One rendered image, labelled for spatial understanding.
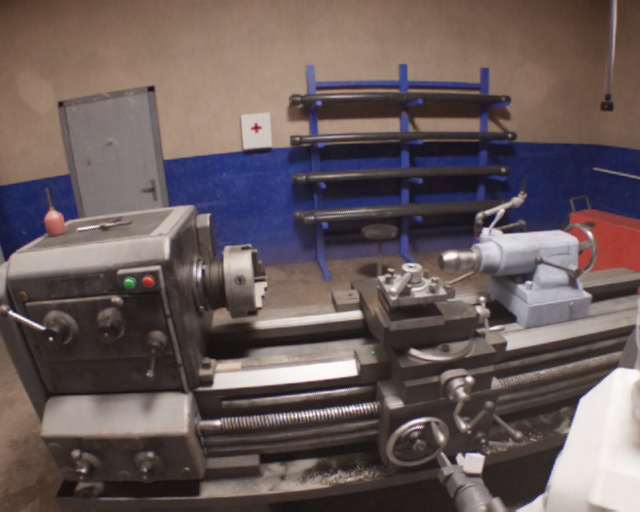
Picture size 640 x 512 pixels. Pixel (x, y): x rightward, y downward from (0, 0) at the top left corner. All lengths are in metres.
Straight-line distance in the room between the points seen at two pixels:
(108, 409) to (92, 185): 3.58
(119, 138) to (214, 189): 1.20
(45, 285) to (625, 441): 1.28
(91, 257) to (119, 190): 3.40
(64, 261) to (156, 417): 0.55
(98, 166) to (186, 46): 1.61
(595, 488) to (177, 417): 1.10
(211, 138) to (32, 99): 2.12
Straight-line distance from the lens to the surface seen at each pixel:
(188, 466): 1.35
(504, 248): 1.52
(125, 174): 4.50
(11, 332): 1.42
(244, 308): 1.27
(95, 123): 4.59
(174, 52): 4.42
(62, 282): 1.22
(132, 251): 1.13
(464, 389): 1.16
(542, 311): 1.65
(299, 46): 4.35
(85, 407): 1.39
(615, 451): 0.42
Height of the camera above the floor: 1.61
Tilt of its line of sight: 22 degrees down
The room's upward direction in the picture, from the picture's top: 4 degrees counter-clockwise
